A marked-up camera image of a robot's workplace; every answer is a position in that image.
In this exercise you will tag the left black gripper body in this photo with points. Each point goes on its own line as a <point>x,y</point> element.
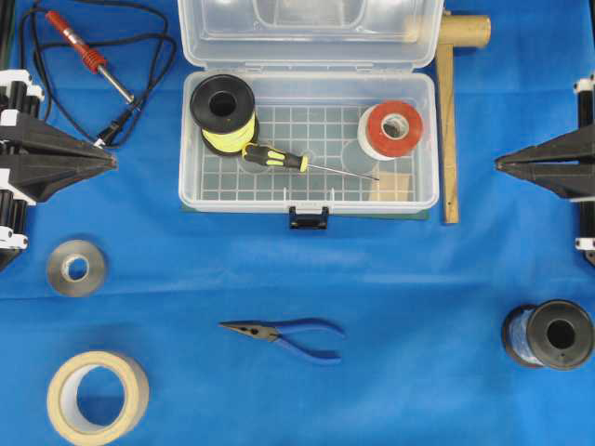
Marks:
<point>19,95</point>

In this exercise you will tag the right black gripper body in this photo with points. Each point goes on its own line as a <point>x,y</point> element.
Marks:
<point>584,242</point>

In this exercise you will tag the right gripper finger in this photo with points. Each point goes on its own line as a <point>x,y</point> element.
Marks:
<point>565,180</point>
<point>573,146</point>

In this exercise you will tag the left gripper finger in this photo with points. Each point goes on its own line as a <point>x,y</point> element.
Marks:
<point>36,136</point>
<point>40,176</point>

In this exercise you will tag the black yellow screwdriver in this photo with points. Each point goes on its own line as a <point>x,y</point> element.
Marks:
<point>269,156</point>

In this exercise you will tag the clear plastic toolbox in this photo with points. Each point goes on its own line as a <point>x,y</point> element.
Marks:
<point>316,69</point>

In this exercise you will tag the red soldering iron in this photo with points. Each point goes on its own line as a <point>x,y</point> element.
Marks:
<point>90,57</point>

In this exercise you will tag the grey tape roll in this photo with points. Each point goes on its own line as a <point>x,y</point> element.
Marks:
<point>76,268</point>

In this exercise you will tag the wooden mallet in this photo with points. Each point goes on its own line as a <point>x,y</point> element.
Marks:
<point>456,31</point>

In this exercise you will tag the red tape roll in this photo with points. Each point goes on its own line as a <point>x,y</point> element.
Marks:
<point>389,130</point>

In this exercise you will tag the beige masking tape roll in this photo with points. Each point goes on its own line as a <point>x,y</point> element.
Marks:
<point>97,397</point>

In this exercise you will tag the blue table cloth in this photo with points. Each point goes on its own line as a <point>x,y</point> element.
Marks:
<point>372,332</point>

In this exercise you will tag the blue wire spool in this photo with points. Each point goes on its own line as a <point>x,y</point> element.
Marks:
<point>557,334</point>

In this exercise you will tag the yellow wire spool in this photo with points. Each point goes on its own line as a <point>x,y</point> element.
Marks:
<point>224,108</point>

